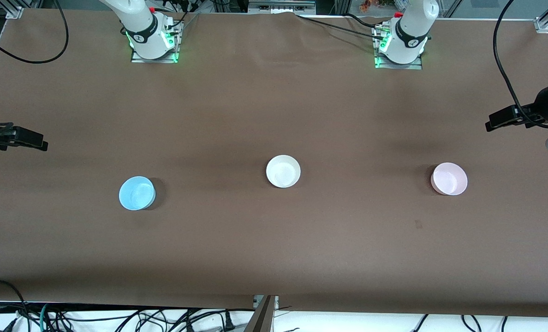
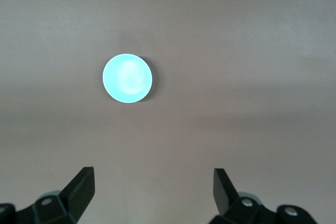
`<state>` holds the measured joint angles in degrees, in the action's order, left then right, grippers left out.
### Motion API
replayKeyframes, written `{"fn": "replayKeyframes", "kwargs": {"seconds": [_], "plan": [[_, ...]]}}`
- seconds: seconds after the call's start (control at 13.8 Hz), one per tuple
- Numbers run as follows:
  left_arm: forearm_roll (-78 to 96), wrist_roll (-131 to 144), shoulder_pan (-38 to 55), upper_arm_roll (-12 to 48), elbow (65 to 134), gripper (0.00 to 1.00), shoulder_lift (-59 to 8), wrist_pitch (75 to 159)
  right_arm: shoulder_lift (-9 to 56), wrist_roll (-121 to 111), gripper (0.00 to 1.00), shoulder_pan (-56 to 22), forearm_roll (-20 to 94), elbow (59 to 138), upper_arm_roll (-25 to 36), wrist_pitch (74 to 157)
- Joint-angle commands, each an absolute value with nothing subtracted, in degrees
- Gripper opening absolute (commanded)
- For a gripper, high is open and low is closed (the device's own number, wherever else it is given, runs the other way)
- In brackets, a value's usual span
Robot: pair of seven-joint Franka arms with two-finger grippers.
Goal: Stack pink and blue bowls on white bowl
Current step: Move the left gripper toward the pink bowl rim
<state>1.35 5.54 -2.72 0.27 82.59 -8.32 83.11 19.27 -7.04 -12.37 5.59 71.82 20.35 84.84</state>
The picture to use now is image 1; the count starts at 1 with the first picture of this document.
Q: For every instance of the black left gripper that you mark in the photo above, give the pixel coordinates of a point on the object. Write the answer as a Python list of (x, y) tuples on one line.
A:
[(542, 103)]

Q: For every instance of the pink plastic bowl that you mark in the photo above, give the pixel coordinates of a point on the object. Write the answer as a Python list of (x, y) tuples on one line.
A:
[(449, 179)]

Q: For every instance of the light blue plastic bowl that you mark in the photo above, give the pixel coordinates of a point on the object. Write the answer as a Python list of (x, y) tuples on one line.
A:
[(137, 193)]

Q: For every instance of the white plastic bowl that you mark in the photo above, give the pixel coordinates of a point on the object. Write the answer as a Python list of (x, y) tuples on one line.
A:
[(283, 171)]

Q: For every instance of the orange background item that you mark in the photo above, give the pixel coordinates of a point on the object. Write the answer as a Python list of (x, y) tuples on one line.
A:
[(375, 4)]

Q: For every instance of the brown table cover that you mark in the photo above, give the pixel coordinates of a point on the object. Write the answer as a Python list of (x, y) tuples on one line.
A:
[(255, 115)]

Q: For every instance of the black power plug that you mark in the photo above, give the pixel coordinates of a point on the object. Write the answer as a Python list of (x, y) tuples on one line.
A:
[(229, 323)]

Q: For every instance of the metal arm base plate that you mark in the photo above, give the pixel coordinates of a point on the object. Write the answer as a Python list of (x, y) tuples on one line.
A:
[(417, 66), (138, 57)]

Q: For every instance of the grey metal rail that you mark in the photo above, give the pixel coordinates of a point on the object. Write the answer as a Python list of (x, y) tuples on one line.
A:
[(281, 5)]

